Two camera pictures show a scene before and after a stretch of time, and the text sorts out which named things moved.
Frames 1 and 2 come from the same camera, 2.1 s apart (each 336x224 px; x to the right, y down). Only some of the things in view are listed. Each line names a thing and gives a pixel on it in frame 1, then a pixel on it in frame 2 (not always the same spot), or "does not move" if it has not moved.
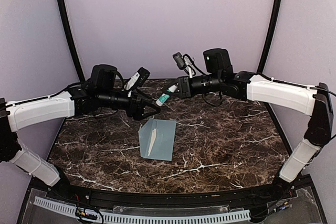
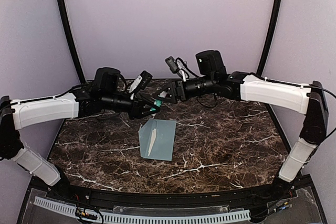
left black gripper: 137,113 does not move
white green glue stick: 164,97 does not move
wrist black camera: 179,60 -> 172,64
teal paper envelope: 163,147 does not move
